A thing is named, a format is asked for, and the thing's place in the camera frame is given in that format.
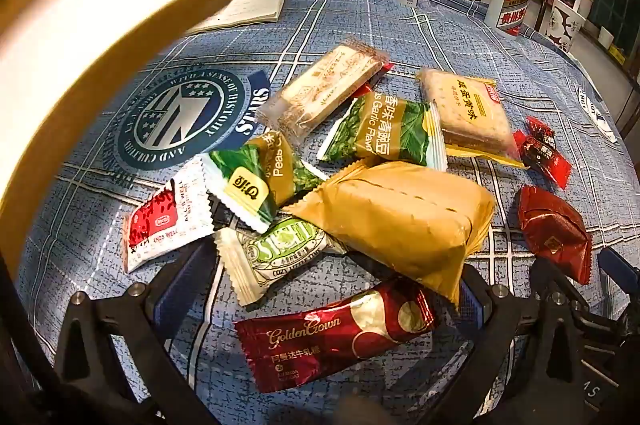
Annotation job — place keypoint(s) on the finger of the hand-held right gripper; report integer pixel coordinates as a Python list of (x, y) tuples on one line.
[(617, 267), (545, 277)]

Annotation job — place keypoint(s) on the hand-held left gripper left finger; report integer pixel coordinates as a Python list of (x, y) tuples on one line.
[(167, 295)]

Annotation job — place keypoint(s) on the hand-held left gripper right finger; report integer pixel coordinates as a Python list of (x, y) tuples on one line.
[(472, 305)]

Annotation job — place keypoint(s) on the dark red snack packet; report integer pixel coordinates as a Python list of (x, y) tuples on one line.
[(550, 230)]

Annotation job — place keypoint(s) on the red white snack packet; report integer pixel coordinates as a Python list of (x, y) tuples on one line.
[(160, 220)]

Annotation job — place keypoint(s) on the cream green snack packet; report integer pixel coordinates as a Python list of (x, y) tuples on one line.
[(270, 260)]

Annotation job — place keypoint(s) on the large gold snack packet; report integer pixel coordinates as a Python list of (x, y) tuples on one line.
[(400, 220)]

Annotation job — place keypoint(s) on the small red black candy packet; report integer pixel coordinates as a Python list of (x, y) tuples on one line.
[(540, 130), (545, 162)]

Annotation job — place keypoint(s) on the green pea snack packet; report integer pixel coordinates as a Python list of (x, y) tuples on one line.
[(250, 185), (385, 130)]

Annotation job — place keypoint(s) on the long red gold candy packet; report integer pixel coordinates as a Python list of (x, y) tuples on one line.
[(320, 340)]

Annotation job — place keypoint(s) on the gold-rimmed white tray box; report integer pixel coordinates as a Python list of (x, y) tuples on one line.
[(75, 35)]

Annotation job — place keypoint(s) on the yellow cracker packet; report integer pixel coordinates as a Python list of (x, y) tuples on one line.
[(465, 115)]

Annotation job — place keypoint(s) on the tiny red candy wrapper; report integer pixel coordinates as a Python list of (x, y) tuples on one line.
[(386, 69)]

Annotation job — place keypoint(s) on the clear-wrapped nougat cracker packet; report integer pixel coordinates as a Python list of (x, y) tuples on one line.
[(325, 80)]

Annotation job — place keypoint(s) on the open white notebook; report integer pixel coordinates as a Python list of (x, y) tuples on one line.
[(245, 7)]

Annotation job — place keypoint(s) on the blue plaid printed tablecloth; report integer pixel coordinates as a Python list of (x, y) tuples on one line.
[(350, 25)]

